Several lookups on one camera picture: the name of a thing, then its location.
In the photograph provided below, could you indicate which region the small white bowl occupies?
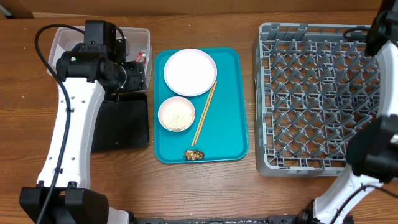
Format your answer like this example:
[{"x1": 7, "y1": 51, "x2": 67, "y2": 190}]
[{"x1": 158, "y1": 96, "x2": 196, "y2": 132}]

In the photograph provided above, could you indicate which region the red snack wrapper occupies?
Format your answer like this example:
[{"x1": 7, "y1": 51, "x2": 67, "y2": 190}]
[{"x1": 135, "y1": 51, "x2": 147, "y2": 64}]

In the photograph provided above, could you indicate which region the pile of rice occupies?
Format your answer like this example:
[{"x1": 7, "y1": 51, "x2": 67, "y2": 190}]
[{"x1": 163, "y1": 105, "x2": 193, "y2": 131}]

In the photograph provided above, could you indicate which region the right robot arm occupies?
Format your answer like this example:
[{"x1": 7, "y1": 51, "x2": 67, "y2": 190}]
[{"x1": 295, "y1": 0, "x2": 397, "y2": 224}]

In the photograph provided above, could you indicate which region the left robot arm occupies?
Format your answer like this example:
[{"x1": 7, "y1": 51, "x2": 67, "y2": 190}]
[{"x1": 19, "y1": 20, "x2": 149, "y2": 223}]

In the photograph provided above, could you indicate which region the grey dishwasher rack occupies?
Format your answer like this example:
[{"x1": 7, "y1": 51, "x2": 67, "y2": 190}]
[{"x1": 252, "y1": 23, "x2": 380, "y2": 177}]

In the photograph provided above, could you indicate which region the teal serving tray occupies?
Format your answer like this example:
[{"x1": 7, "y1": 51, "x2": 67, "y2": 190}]
[{"x1": 154, "y1": 47, "x2": 249, "y2": 164}]

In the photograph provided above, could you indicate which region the large white plate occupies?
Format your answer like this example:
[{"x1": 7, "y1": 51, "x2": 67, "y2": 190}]
[{"x1": 164, "y1": 49, "x2": 218, "y2": 97}]

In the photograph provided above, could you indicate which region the brown food scrap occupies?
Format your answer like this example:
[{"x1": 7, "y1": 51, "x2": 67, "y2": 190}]
[{"x1": 183, "y1": 150, "x2": 205, "y2": 161}]

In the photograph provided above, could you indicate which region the black plastic tray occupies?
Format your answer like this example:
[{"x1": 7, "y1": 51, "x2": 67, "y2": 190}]
[{"x1": 91, "y1": 92, "x2": 149, "y2": 152}]

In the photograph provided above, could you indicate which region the clear plastic bin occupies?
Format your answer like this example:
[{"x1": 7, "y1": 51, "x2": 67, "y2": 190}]
[{"x1": 47, "y1": 27, "x2": 153, "y2": 91}]

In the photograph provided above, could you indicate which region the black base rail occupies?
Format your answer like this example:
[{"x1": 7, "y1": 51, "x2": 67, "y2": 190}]
[{"x1": 130, "y1": 200, "x2": 322, "y2": 224}]

